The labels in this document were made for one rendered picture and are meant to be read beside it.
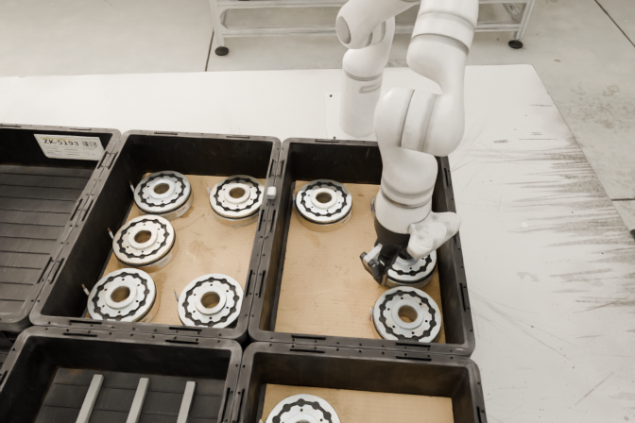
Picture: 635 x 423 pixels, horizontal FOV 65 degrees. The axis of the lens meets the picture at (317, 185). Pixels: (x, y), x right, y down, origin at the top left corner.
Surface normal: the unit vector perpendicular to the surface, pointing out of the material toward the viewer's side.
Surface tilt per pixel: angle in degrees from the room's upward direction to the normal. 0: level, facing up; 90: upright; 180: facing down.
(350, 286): 0
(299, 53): 0
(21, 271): 0
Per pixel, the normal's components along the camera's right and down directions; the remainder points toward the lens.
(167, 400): 0.00, -0.68
